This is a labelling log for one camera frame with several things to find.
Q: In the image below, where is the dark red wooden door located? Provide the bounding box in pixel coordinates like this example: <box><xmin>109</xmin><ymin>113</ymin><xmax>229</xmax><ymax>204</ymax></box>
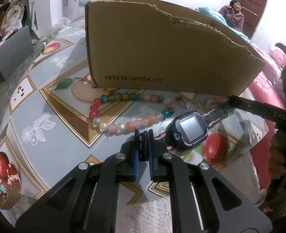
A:
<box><xmin>239</xmin><ymin>0</ymin><xmax>267</xmax><ymax>38</ymax></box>

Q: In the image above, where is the gold butterfly earring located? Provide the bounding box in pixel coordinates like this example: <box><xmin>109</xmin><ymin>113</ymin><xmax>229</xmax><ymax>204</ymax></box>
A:
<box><xmin>175</xmin><ymin>96</ymin><xmax>188</xmax><ymax>108</ymax></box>

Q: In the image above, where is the teal striped blanket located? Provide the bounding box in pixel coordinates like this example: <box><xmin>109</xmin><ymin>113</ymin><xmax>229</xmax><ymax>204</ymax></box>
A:
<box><xmin>198</xmin><ymin>6</ymin><xmax>227</xmax><ymax>25</ymax></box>

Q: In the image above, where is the woman in purple jacket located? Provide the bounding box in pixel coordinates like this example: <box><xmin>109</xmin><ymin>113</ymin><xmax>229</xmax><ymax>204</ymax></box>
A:
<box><xmin>218</xmin><ymin>0</ymin><xmax>244</xmax><ymax>32</ymax></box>

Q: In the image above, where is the person in pink on bed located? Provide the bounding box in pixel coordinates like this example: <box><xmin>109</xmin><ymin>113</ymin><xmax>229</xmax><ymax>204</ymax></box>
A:
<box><xmin>268</xmin><ymin>43</ymin><xmax>286</xmax><ymax>70</ymax></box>

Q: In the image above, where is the colourful bead bracelet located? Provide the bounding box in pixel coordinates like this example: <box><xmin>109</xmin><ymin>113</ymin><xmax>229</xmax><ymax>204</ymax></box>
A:
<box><xmin>89</xmin><ymin>92</ymin><xmax>177</xmax><ymax>134</ymax></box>

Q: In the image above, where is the brown cardboard box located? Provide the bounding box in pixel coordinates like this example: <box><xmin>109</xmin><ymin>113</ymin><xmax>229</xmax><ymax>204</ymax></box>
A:
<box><xmin>85</xmin><ymin>0</ymin><xmax>265</xmax><ymax>96</ymax></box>

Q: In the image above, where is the grey flat board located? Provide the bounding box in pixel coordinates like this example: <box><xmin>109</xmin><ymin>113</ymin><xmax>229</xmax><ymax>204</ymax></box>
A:
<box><xmin>0</xmin><ymin>26</ymin><xmax>34</xmax><ymax>81</ymax></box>

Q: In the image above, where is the operator right hand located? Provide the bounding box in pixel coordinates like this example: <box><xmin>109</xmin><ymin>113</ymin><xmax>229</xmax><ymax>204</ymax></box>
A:
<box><xmin>268</xmin><ymin>130</ymin><xmax>286</xmax><ymax>180</ymax></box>

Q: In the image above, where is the fruit pattern tablecloth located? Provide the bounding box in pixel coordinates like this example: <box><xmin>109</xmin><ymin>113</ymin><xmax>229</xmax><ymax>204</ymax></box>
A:
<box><xmin>0</xmin><ymin>18</ymin><xmax>268</xmax><ymax>203</ymax></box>

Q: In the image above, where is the red floral bed cover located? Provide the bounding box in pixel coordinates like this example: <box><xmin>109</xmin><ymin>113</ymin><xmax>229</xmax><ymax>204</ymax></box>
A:
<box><xmin>240</xmin><ymin>36</ymin><xmax>286</xmax><ymax>192</ymax></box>

